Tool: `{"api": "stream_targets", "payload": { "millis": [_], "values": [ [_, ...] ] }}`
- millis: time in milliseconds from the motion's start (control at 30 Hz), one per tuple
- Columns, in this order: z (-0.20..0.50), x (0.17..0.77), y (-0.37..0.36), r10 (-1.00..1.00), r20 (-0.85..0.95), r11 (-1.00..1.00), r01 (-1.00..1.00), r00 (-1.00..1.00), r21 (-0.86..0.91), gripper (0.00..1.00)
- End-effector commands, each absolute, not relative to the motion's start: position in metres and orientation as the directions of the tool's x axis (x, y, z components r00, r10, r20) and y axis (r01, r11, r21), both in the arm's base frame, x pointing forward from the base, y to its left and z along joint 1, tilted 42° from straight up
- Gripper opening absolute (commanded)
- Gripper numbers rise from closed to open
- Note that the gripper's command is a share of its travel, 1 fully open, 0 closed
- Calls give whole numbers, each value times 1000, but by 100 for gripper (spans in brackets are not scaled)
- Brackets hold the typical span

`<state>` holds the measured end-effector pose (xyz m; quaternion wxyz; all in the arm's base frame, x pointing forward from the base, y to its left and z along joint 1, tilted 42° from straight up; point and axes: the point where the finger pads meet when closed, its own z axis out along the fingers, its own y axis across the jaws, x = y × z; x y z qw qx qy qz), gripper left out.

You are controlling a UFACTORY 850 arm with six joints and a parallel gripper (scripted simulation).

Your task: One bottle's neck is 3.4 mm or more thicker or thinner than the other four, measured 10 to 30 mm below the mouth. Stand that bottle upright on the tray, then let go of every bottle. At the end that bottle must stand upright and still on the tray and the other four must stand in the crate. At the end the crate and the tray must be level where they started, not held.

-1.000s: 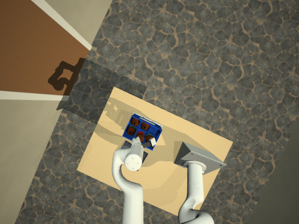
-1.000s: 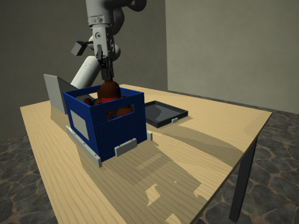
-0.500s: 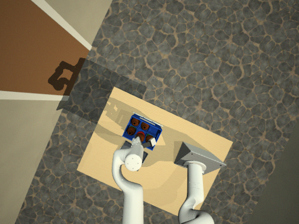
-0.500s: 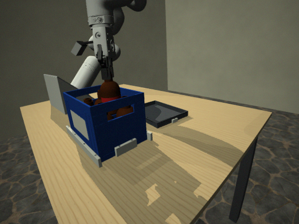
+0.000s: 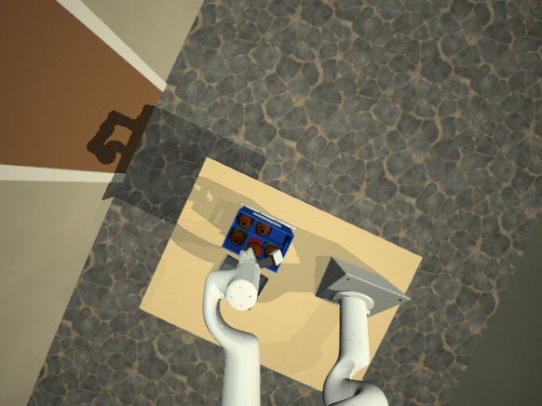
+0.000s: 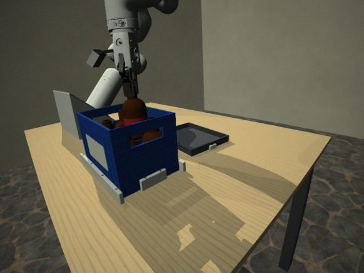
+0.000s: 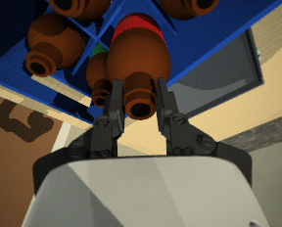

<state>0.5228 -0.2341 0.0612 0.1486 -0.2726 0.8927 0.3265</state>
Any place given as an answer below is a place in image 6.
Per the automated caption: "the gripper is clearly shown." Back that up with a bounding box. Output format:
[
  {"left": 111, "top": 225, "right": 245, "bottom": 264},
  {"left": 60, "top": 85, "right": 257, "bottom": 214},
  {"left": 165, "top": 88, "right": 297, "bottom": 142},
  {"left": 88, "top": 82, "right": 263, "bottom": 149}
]
[{"left": 110, "top": 31, "right": 141, "bottom": 97}]

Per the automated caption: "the dark blue crate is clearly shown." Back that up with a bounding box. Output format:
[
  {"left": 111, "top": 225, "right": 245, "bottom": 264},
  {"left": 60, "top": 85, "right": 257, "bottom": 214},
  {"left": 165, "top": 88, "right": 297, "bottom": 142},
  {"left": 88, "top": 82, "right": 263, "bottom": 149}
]
[{"left": 76, "top": 103, "right": 179, "bottom": 198}]

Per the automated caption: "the brown bottle with red base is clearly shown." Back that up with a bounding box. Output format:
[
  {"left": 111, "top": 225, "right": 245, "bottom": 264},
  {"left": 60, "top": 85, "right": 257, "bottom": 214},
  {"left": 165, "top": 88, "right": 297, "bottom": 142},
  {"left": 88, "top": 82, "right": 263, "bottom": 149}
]
[{"left": 122, "top": 87, "right": 148, "bottom": 140}]

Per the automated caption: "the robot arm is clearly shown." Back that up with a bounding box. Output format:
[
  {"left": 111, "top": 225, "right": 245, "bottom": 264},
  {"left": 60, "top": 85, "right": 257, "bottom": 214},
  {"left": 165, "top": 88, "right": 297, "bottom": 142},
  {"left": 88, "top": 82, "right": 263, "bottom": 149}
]
[{"left": 86, "top": 0, "right": 178, "bottom": 109}]

